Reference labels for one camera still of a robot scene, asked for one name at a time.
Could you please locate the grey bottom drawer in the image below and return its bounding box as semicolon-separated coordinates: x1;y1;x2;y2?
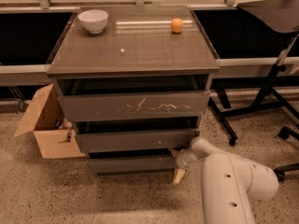
87;148;180;175

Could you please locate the white ceramic bowl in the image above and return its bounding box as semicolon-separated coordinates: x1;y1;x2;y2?
78;9;108;34

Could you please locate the grey drawer cabinet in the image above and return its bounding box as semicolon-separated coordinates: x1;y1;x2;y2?
46;5;221;176

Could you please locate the grey top drawer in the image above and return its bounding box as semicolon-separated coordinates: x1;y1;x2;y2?
57;76;210;121

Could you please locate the black office chair base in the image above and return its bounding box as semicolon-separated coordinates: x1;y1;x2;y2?
272;125;299;182

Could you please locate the open cardboard box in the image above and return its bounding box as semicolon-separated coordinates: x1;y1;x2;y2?
14;84;84;159

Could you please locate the metal window railing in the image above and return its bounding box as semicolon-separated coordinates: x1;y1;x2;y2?
0;0;299;87

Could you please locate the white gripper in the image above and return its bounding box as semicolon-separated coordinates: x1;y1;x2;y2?
169;148;197;185

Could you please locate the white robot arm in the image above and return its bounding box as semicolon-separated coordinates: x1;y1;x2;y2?
172;137;278;224

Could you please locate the orange fruit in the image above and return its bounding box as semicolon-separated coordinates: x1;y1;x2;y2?
170;18;183;34

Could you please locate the grey middle drawer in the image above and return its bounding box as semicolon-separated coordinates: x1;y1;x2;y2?
76;117;200;153

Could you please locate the grey drawer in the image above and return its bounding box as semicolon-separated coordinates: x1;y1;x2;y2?
57;76;210;121
76;117;200;153
87;148;180;175

